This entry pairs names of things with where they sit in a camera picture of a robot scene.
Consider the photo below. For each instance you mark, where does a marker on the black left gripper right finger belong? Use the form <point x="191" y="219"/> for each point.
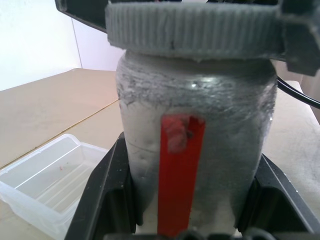
<point x="277" y="200"/>

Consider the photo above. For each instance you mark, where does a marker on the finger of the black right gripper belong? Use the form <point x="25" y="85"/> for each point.
<point x="82" y="11"/>
<point x="302" y="42"/>

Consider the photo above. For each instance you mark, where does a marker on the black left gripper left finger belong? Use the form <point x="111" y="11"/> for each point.
<point x="105" y="190"/>

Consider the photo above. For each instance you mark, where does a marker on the grey jar with red strip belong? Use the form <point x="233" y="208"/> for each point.
<point x="215" y="105"/>

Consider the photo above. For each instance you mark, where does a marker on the grey ribbed jar lid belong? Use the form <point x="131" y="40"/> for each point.
<point x="190" y="27"/>

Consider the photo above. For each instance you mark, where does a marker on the clear plastic box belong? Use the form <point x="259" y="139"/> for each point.
<point x="42" y="180"/>

